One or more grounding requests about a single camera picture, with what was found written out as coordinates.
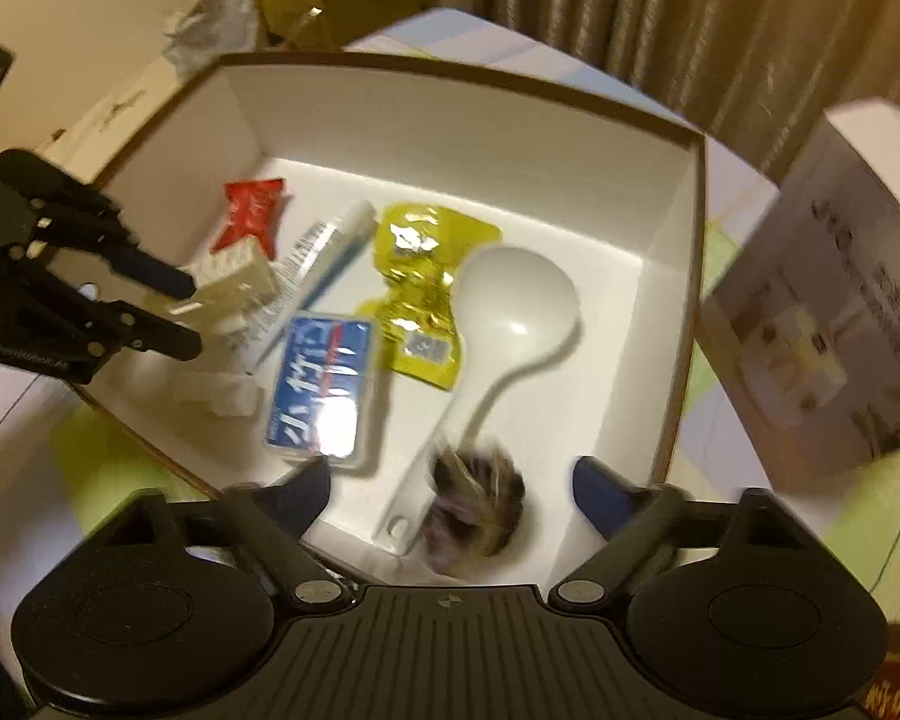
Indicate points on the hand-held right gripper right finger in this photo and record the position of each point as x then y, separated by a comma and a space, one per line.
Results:
598, 496

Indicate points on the white ribbed plastic clip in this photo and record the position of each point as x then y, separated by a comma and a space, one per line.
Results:
232, 281

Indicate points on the brown cardboard box white inside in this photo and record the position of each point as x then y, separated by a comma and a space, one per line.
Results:
607, 225

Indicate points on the white squeeze tube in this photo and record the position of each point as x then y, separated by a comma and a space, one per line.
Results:
322, 255

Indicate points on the crumpled white plastic bag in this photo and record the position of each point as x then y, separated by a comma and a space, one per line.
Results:
210, 22

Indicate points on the dark fuzzy ball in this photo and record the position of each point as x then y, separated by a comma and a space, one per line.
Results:
476, 502

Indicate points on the blue tissue packet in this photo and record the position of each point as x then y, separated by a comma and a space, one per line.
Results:
322, 382

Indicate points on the white plastic spoon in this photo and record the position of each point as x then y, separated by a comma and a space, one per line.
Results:
514, 315

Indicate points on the red snack packet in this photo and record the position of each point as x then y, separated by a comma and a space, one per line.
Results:
251, 210

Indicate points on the translucent plastic piece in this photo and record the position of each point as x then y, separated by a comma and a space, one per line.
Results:
217, 394

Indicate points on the yellow foil packet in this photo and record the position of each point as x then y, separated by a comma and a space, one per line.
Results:
412, 240

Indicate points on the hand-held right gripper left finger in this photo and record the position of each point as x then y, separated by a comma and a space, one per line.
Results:
307, 496

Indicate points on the beige curtain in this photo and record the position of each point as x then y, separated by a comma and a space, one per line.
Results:
682, 22

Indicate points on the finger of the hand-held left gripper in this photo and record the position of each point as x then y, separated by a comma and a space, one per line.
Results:
157, 276
165, 337

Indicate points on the white printed carton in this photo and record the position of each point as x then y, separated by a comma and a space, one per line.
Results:
825, 300

